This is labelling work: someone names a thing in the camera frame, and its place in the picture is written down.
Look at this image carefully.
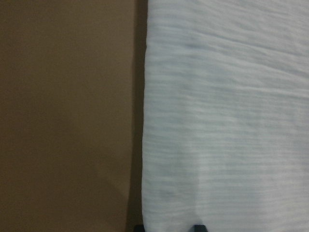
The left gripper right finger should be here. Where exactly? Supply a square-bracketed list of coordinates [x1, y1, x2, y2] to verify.
[193, 225, 207, 232]

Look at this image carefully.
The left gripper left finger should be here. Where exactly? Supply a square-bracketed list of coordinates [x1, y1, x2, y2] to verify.
[134, 224, 144, 232]

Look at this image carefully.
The light blue button-up shirt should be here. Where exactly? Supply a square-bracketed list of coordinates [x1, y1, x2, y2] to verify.
[142, 0, 309, 232]

